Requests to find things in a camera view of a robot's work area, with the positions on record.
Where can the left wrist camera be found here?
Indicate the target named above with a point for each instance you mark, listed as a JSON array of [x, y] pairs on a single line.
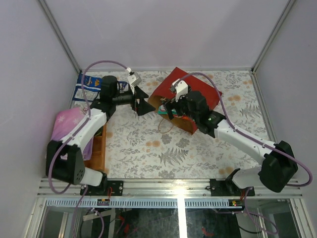
[[133, 80]]

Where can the blue chips bag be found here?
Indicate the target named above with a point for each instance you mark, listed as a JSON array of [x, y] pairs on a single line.
[[92, 88]]

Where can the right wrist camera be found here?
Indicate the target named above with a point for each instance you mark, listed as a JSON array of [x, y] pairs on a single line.
[[180, 88]]

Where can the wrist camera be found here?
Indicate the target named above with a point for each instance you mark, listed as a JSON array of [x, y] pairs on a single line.
[[133, 80], [180, 88]]

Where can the aluminium front rail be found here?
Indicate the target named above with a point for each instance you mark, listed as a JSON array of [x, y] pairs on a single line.
[[165, 188]]

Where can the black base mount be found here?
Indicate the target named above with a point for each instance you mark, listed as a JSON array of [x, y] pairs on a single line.
[[225, 188], [112, 188]]

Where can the green Fox's candy bag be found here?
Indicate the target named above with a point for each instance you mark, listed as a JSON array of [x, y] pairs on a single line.
[[162, 110]]

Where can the floral table mat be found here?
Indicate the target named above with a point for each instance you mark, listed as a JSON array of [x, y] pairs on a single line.
[[151, 147]]

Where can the red paper bag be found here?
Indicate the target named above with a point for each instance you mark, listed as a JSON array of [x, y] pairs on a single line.
[[209, 122]]

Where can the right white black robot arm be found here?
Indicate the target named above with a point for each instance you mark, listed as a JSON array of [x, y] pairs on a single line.
[[276, 167]]

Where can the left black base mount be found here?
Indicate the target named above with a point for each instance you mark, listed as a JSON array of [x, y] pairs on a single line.
[[112, 188]]

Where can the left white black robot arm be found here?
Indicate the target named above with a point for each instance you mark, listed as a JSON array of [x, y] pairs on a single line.
[[65, 161]]

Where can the white slotted cable duct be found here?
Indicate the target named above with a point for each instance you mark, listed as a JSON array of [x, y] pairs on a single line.
[[144, 203]]

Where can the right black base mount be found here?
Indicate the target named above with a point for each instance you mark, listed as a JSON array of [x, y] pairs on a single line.
[[225, 188]]

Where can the pink folded cloth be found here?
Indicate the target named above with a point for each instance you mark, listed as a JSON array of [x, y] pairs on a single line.
[[66, 121]]

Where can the wooden organizer tray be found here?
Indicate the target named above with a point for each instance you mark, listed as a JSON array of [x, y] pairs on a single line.
[[98, 158]]

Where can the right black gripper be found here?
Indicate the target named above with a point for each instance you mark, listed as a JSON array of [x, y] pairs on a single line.
[[172, 104]]

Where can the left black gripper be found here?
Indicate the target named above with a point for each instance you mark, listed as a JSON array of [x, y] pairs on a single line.
[[134, 100]]

